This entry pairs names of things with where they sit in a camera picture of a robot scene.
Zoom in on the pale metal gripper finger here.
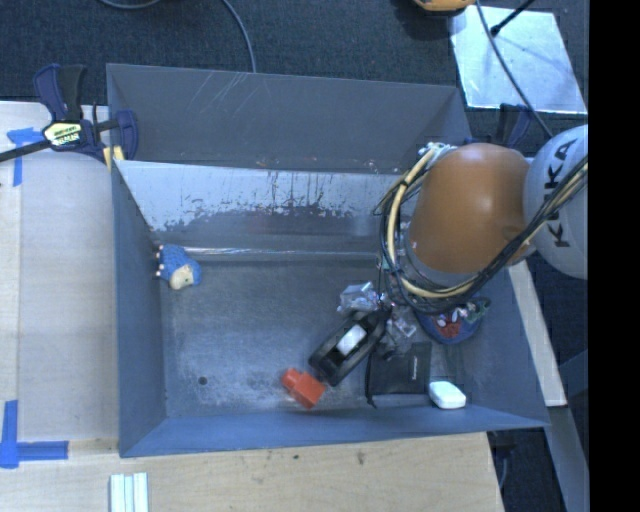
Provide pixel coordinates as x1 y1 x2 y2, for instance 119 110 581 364
385 315 418 345
338 281 380 315

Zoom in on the black cloth pouch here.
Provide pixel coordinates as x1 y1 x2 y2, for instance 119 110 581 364
364 341 434 410

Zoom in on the blue bowl with red print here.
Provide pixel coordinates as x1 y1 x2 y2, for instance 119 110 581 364
416 296 492 346

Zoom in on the black tape dispenser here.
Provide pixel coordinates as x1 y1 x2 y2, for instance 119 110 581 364
307 308 390 388

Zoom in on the white rounded soap bar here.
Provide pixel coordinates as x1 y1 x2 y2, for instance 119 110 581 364
427 380 468 411

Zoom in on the red plastic block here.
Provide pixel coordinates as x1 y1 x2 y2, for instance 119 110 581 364
280 367 328 411

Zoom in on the grey metal bin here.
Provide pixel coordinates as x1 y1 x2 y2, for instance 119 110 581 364
105 62 552 459

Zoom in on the blue toy hedgehog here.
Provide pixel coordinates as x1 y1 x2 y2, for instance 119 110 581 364
152 243 203 291

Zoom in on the pale wood board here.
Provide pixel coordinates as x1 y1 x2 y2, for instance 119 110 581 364
17 148 122 443

